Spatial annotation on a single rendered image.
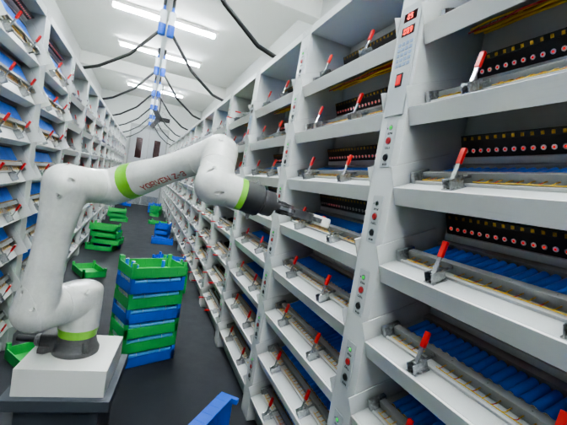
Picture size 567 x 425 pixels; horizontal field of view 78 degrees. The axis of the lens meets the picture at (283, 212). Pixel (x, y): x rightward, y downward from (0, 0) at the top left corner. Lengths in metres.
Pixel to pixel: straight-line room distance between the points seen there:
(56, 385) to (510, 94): 1.44
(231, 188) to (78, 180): 0.45
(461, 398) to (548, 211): 0.38
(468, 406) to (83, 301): 1.13
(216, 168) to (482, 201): 0.63
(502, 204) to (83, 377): 1.27
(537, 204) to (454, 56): 0.51
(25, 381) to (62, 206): 0.58
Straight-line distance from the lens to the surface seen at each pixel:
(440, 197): 0.80
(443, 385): 0.84
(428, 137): 0.98
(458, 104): 0.84
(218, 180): 0.95
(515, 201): 0.70
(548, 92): 0.73
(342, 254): 1.07
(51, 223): 1.20
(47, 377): 1.43
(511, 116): 1.00
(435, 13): 1.05
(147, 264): 2.19
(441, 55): 1.04
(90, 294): 1.39
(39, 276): 1.26
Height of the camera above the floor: 1.05
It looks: 4 degrees down
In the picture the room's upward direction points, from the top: 9 degrees clockwise
